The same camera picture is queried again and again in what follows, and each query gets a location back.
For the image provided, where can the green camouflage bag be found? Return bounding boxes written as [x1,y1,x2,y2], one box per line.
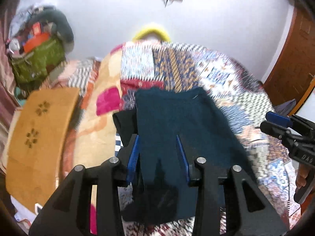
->
[11,37,65,93]

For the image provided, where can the dark teal pants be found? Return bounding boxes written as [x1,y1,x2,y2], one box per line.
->
[122,87,254,225]

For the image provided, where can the white crumpled paper pile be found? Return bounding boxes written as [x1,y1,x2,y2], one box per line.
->
[10,196,43,235]

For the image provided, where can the orange box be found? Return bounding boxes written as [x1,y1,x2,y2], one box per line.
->
[23,32,50,53]

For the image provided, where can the yellow plush item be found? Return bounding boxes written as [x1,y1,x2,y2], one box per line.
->
[132,28,171,42]

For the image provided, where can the wooden door frame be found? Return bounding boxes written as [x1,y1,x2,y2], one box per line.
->
[264,8,314,106]

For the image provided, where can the patchwork patterned bedspread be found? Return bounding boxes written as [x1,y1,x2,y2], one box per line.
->
[47,41,301,227]

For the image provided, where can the grey neck pillow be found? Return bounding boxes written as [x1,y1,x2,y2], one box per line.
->
[27,6,74,54]

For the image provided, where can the wooden lap desk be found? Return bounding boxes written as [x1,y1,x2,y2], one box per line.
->
[6,87,80,212]

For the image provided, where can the person's right hand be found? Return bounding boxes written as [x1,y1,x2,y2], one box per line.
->
[296,164,311,189]

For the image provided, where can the folded black garment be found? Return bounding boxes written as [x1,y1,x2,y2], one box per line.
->
[113,109,138,147]

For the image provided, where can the pink striped curtain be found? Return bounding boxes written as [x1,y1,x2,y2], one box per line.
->
[0,0,20,151]

